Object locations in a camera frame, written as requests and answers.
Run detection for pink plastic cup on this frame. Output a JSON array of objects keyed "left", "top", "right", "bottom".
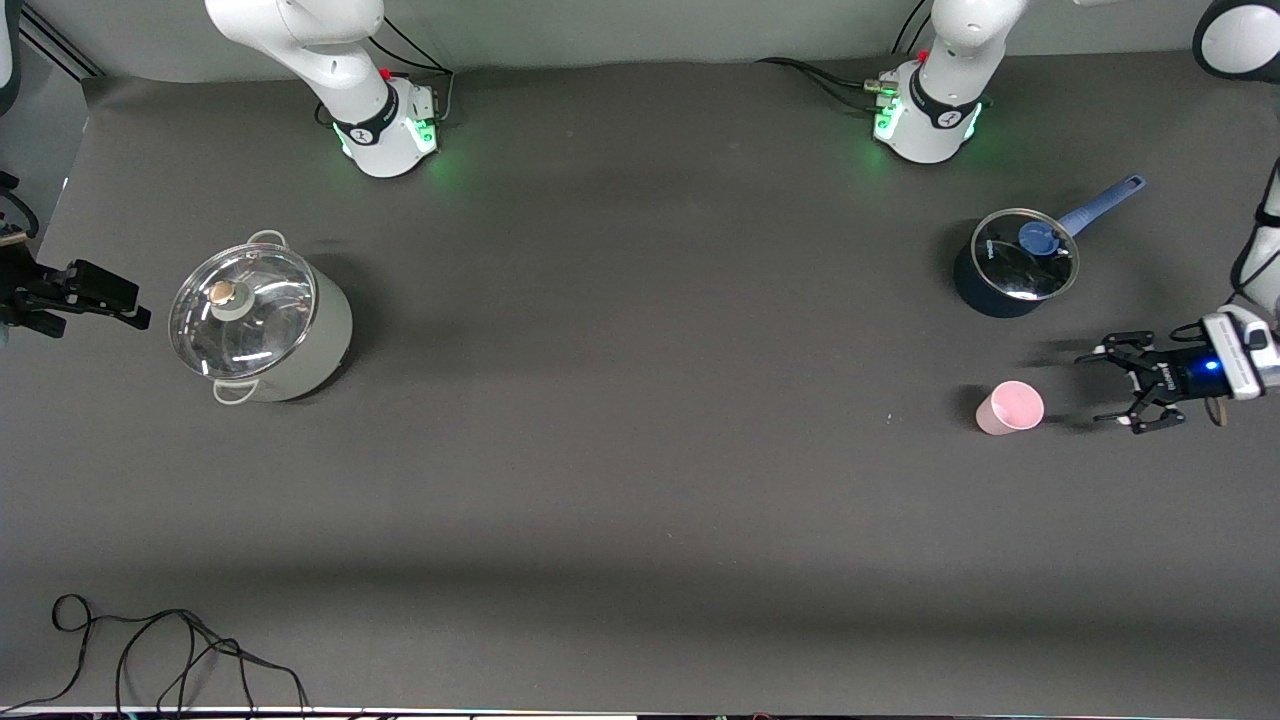
[{"left": 975, "top": 380, "right": 1046, "bottom": 437}]

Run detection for glass lid with brass knob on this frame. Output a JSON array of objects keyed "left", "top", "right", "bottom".
[{"left": 170, "top": 243, "right": 318, "bottom": 379}]

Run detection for glass lid with blue knob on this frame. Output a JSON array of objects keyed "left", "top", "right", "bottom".
[{"left": 972, "top": 208, "right": 1081, "bottom": 303}]

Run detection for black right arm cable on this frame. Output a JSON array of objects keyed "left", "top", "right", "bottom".
[{"left": 0, "top": 170, "right": 41, "bottom": 246}]

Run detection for blue saucepan with long handle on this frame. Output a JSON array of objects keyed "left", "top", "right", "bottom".
[{"left": 953, "top": 175, "right": 1148, "bottom": 319}]

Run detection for grey-green two-handled pot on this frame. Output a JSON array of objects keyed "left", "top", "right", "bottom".
[{"left": 170, "top": 230, "right": 353, "bottom": 405}]

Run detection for thin black tangled cable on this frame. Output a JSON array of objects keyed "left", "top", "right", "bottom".
[{"left": 0, "top": 594, "right": 311, "bottom": 716}]

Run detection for black right arm base cables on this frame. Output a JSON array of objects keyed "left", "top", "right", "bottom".
[{"left": 315, "top": 15, "right": 457, "bottom": 127}]

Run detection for black arm base cables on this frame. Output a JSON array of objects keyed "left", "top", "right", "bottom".
[
  {"left": 755, "top": 15, "right": 936, "bottom": 113},
  {"left": 315, "top": 15, "right": 457, "bottom": 127}
]

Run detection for black left arm base cables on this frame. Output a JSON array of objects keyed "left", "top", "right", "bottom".
[{"left": 755, "top": 15, "right": 936, "bottom": 113}]

